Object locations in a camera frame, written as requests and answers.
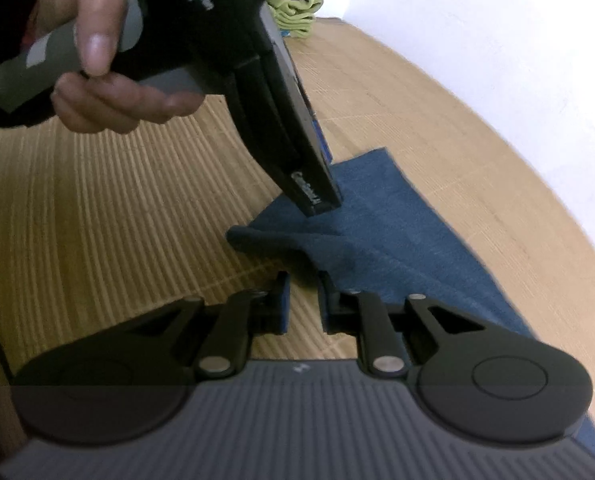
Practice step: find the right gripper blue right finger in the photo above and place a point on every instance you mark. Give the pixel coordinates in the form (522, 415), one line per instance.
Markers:
(363, 316)

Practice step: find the person's left hand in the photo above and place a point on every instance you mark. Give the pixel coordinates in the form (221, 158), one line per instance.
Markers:
(97, 99)

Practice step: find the dark blue pants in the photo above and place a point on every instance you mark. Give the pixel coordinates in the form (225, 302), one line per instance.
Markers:
(385, 238)

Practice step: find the green folded garment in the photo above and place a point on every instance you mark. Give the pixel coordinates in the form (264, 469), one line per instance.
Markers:
(294, 18)

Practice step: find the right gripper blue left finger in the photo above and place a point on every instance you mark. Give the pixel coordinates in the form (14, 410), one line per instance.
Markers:
(226, 348)

